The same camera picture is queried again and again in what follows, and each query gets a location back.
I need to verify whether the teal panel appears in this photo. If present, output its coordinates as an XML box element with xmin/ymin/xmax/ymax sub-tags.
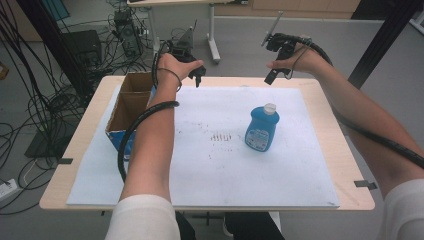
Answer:
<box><xmin>41</xmin><ymin>0</ymin><xmax>71</xmax><ymax>22</ymax></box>

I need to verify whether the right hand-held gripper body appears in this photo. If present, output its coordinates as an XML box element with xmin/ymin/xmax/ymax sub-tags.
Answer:
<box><xmin>260</xmin><ymin>10</ymin><xmax>314</xmax><ymax>62</ymax></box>

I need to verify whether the tangle of black floor cables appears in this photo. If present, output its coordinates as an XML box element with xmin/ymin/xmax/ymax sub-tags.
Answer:
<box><xmin>0</xmin><ymin>0</ymin><xmax>158</xmax><ymax>216</ymax></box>

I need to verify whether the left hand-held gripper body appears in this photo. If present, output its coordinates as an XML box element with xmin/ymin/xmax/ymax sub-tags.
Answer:
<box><xmin>166</xmin><ymin>19</ymin><xmax>198</xmax><ymax>64</ymax></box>

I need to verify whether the person's left hand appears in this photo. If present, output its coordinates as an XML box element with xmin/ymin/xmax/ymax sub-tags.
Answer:
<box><xmin>156</xmin><ymin>52</ymin><xmax>205</xmax><ymax>92</ymax></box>

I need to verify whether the black metal frame post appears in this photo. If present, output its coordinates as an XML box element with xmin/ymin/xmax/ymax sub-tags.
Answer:
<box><xmin>347</xmin><ymin>0</ymin><xmax>424</xmax><ymax>90</ymax></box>
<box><xmin>15</xmin><ymin>0</ymin><xmax>91</xmax><ymax>101</ymax></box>

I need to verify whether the left thin black wrist cord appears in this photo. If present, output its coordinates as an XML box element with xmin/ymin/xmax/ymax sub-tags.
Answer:
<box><xmin>156</xmin><ymin>67</ymin><xmax>183</xmax><ymax>93</ymax></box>

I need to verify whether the black equipment case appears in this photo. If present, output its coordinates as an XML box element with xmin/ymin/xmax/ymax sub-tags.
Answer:
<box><xmin>62</xmin><ymin>29</ymin><xmax>103</xmax><ymax>69</ymax></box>

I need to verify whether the person's left leg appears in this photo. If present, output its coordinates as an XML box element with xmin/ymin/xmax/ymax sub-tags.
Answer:
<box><xmin>174</xmin><ymin>211</ymin><xmax>198</xmax><ymax>240</ymax></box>

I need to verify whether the thin black wrist cord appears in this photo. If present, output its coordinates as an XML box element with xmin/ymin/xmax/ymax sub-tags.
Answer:
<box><xmin>156</xmin><ymin>67</ymin><xmax>183</xmax><ymax>93</ymax></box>
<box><xmin>284</xmin><ymin>39</ymin><xmax>314</xmax><ymax>81</ymax></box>

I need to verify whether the light wooden cabinet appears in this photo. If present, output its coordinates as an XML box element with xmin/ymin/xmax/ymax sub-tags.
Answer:
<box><xmin>214</xmin><ymin>0</ymin><xmax>363</xmax><ymax>20</ymax></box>

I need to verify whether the white table mat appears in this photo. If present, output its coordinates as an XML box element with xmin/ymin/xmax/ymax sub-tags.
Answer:
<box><xmin>65</xmin><ymin>84</ymin><xmax>341</xmax><ymax>208</ymax></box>

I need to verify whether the right thin black wrist cord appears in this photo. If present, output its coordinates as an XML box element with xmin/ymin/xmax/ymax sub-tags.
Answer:
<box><xmin>284</xmin><ymin>39</ymin><xmax>314</xmax><ymax>81</ymax></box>

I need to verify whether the grey computer tower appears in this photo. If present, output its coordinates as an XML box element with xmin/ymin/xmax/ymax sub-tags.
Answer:
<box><xmin>113</xmin><ymin>9</ymin><xmax>144</xmax><ymax>57</ymax></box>

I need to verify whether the person's right leg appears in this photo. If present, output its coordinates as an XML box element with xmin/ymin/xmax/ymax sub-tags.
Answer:
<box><xmin>223</xmin><ymin>211</ymin><xmax>286</xmax><ymax>240</ymax></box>

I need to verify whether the blue bottle with white cap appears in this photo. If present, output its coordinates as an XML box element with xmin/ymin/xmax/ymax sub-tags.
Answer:
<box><xmin>244</xmin><ymin>102</ymin><xmax>281</xmax><ymax>153</ymax></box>

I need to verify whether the person's right hand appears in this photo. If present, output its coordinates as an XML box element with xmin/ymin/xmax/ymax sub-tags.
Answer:
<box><xmin>265</xmin><ymin>42</ymin><xmax>329</xmax><ymax>76</ymax></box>

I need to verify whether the person's leg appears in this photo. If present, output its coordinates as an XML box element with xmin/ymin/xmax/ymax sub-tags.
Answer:
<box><xmin>223</xmin><ymin>211</ymin><xmax>286</xmax><ymax>240</ymax></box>
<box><xmin>174</xmin><ymin>211</ymin><xmax>198</xmax><ymax>240</ymax></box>

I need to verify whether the white power strip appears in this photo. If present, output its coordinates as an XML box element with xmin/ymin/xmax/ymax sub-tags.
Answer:
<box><xmin>0</xmin><ymin>178</ymin><xmax>18</xmax><ymax>202</ymax></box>

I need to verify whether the white desk with metal legs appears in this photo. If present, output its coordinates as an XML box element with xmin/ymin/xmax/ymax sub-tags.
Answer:
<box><xmin>126</xmin><ymin>0</ymin><xmax>249</xmax><ymax>65</ymax></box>

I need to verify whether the blue cardboard box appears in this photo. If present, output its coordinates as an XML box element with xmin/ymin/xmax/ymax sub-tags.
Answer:
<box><xmin>105</xmin><ymin>71</ymin><xmax>158</xmax><ymax>162</ymax></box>

